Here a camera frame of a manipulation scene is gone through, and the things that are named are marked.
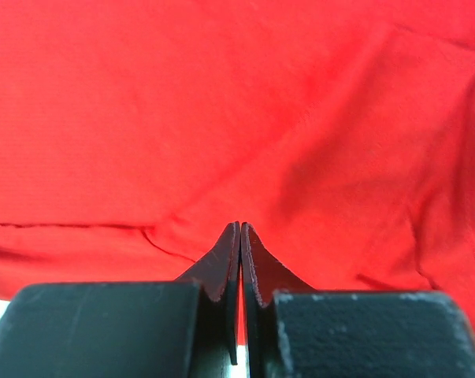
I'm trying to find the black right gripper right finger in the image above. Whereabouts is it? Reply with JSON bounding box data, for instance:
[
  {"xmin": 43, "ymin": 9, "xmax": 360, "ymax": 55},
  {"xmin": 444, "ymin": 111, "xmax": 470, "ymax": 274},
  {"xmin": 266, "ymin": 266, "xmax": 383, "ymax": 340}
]
[{"xmin": 240, "ymin": 223, "xmax": 475, "ymax": 377}]

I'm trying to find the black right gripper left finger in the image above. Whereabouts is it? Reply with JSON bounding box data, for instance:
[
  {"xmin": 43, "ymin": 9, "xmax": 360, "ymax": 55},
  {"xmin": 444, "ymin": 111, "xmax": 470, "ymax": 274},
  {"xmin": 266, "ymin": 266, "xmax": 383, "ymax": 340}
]
[{"xmin": 0, "ymin": 222, "xmax": 240, "ymax": 378}]

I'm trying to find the red t-shirt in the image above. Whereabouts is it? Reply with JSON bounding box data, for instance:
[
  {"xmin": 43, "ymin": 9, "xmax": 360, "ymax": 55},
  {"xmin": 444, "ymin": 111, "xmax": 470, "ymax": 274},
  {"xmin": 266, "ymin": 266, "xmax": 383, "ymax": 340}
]
[{"xmin": 0, "ymin": 1, "xmax": 475, "ymax": 331}]

